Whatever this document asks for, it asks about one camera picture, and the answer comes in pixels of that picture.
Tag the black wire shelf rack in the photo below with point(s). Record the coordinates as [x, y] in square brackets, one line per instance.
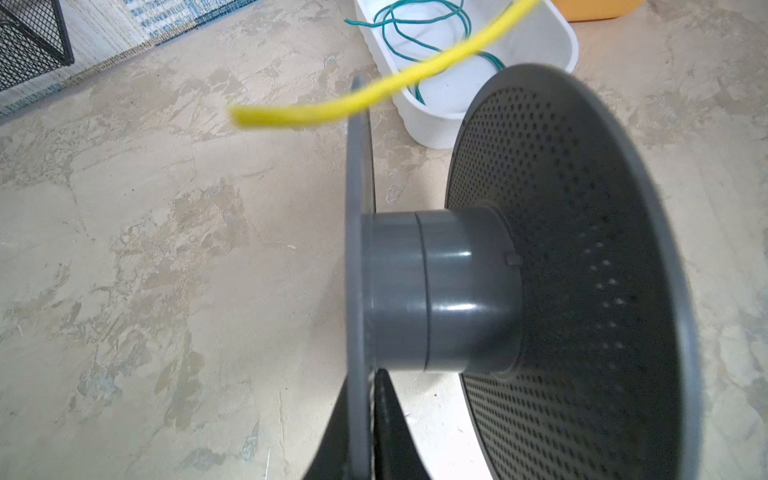
[34, 40]

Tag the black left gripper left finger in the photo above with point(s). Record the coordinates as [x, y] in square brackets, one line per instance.
[331, 459]

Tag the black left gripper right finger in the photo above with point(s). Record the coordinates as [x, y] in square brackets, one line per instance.
[395, 454]

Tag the dark grey foam spool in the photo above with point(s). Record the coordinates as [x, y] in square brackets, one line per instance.
[549, 282]

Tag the yellow plastic bin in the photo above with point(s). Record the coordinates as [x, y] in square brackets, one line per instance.
[595, 10]

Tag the white plastic bin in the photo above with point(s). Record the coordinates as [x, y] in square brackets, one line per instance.
[433, 119]

